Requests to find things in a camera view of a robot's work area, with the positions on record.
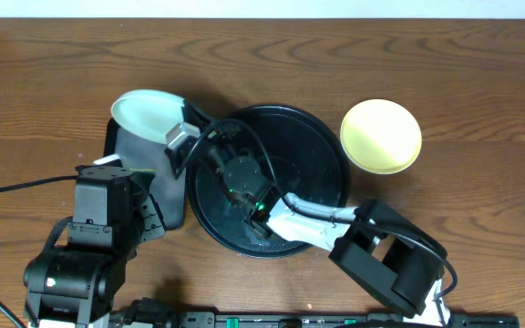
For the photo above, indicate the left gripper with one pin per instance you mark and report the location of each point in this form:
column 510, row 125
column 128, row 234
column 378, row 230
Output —
column 157, row 221

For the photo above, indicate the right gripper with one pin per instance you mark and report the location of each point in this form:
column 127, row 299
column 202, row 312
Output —
column 221, row 132

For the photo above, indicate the mint plate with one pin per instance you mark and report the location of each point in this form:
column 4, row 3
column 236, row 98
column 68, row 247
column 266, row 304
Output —
column 149, row 114

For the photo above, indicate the yellow plate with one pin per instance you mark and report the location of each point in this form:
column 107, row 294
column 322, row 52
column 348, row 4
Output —
column 380, row 136

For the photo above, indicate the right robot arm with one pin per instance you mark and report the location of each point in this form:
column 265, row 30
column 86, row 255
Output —
column 385, row 254

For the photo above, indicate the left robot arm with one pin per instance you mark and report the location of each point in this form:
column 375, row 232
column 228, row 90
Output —
column 74, row 279

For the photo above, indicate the rectangular black tray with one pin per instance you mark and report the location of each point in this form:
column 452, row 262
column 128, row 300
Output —
column 139, row 153

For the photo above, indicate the round black tray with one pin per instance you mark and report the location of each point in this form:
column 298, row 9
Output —
column 308, row 161

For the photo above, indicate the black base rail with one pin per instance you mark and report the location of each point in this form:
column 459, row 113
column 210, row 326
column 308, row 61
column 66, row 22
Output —
column 153, row 314

